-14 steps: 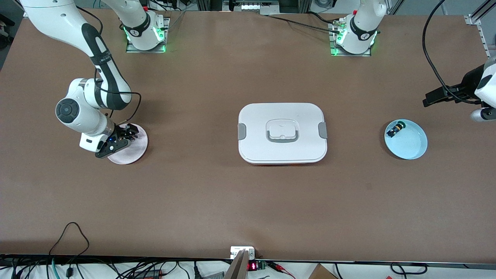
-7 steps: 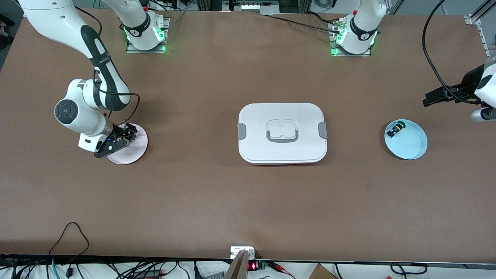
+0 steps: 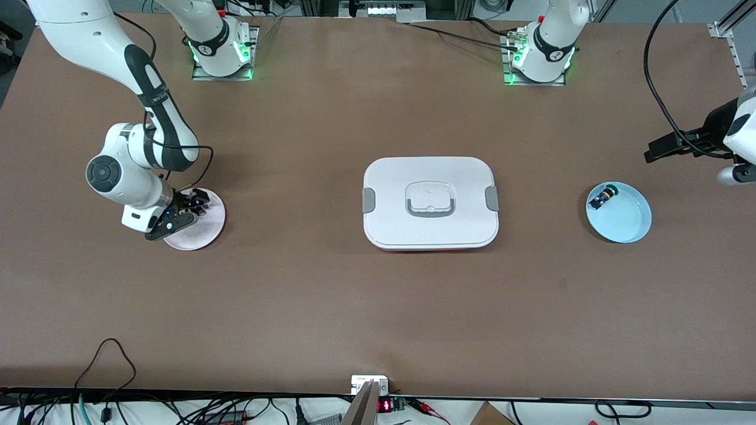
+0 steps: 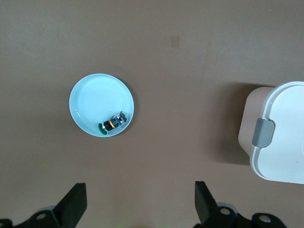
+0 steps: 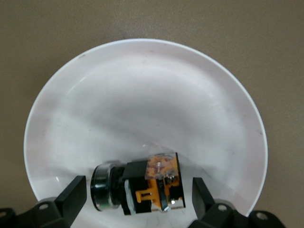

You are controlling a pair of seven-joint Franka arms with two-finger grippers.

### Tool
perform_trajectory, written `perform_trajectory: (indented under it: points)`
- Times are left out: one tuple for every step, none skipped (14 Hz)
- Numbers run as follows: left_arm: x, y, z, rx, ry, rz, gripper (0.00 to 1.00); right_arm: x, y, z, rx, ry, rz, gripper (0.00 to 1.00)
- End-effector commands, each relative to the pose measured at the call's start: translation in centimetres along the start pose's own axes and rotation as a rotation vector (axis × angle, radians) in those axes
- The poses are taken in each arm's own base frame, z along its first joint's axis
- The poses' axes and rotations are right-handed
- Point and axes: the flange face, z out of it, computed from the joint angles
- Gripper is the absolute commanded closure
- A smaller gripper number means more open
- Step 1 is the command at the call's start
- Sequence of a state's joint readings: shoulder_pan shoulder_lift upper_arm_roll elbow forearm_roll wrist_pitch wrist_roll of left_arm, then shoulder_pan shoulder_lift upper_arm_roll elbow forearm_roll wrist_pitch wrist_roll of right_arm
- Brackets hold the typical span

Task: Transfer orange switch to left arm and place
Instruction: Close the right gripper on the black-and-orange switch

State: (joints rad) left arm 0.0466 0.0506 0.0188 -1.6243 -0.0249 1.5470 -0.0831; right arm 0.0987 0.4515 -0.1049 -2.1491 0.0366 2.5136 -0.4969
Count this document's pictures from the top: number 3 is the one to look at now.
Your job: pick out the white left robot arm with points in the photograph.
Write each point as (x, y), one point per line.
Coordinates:
(552, 35)

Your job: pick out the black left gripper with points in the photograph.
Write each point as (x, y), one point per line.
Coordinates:
(714, 127)

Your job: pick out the white lidded box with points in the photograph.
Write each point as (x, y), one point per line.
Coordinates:
(431, 227)

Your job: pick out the aluminium camera bar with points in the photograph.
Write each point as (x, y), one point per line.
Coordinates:
(363, 407)

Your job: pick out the green circuit board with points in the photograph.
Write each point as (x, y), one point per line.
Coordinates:
(399, 405)

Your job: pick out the perforated metal rail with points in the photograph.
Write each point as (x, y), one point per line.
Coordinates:
(738, 59)

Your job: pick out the black plug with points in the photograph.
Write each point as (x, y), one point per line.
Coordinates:
(300, 413)

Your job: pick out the white power strip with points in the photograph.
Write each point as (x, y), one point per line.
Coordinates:
(390, 9)

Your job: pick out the pale pink round plate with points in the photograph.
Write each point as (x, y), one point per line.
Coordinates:
(204, 233)

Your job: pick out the red digit display module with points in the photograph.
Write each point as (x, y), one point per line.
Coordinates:
(384, 406)

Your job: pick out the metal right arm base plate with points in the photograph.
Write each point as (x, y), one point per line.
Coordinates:
(221, 78)

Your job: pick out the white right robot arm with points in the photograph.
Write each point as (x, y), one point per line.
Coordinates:
(88, 35)

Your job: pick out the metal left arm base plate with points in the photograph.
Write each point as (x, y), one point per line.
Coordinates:
(534, 83)

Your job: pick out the light blue round plate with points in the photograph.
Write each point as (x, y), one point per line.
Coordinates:
(623, 221)

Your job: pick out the aluminium frame profile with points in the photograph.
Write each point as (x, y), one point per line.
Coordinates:
(732, 20)

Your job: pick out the grey box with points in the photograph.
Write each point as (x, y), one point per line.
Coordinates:
(325, 420)

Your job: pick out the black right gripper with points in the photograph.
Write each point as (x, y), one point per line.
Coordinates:
(183, 206)

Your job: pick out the green blue switch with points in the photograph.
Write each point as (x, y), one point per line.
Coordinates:
(603, 198)

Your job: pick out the white camera bracket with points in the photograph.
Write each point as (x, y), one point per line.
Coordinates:
(360, 382)

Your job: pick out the brown cardboard piece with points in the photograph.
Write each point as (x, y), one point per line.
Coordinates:
(490, 416)

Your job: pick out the red clip lead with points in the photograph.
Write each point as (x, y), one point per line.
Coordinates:
(420, 405)

